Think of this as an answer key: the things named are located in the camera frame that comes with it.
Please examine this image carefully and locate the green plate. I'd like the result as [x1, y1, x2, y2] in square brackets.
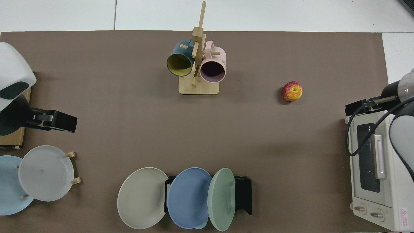
[207, 168, 236, 232]

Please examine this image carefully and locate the red yellow apple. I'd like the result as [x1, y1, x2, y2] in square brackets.
[281, 81, 303, 102]

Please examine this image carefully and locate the wooden plate rack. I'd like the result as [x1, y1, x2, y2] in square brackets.
[15, 151, 81, 199]

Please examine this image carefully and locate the dark teal mug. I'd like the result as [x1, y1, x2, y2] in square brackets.
[167, 40, 195, 77]

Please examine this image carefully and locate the pale toaster oven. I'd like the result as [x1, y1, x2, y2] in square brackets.
[344, 110, 414, 232]

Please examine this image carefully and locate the light blue plate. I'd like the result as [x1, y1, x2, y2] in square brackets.
[0, 155, 35, 216]

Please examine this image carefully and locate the black dish rack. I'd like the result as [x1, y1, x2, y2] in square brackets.
[164, 176, 252, 216]

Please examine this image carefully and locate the dark flat device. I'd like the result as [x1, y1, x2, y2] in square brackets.
[398, 0, 414, 17]

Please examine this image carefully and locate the wire basket with wooden floor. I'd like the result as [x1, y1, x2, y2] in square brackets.
[0, 87, 32, 149]

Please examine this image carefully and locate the cream plate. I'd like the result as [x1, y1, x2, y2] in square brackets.
[117, 167, 170, 230]

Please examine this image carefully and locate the brown table cloth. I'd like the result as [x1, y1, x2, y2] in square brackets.
[0, 31, 390, 233]

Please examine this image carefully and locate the pink mug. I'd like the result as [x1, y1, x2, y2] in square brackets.
[199, 40, 227, 83]

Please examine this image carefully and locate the wooden cup stand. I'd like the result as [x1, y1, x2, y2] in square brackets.
[179, 1, 220, 95]

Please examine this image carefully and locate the grey plate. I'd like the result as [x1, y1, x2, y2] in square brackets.
[18, 145, 75, 202]

